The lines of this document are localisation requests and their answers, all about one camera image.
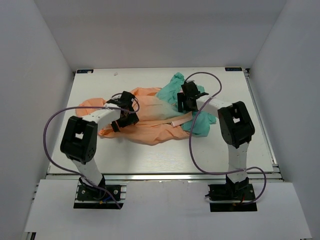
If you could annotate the blue right corner sticker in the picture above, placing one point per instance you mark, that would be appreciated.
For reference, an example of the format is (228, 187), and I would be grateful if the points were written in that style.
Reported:
(233, 69)

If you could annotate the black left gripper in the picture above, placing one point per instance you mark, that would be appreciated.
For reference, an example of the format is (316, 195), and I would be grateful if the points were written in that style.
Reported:
(132, 118)

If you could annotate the blue left corner sticker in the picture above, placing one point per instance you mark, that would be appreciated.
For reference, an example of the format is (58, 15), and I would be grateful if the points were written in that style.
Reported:
(84, 71)

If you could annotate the aluminium table frame rail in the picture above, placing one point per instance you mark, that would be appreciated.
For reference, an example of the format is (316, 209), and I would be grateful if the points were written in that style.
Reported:
(265, 135)

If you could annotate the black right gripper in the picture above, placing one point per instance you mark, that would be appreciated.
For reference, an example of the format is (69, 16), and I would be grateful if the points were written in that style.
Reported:
(181, 97)

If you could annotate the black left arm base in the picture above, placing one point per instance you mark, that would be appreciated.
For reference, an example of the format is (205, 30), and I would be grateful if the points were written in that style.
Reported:
(91, 198)

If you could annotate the orange and teal jacket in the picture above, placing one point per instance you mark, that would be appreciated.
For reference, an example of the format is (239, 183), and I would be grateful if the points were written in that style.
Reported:
(159, 118)

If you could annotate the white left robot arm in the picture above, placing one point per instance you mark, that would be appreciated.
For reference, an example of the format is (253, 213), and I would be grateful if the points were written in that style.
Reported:
(79, 141)

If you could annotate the blue corner sticker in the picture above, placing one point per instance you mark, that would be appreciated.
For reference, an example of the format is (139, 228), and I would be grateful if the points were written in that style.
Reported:
(84, 71)
(233, 69)

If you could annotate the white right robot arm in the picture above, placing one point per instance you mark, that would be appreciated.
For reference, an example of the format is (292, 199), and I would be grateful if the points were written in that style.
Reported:
(236, 129)

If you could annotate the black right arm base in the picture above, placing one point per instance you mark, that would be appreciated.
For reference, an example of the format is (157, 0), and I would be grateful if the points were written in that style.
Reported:
(231, 197)

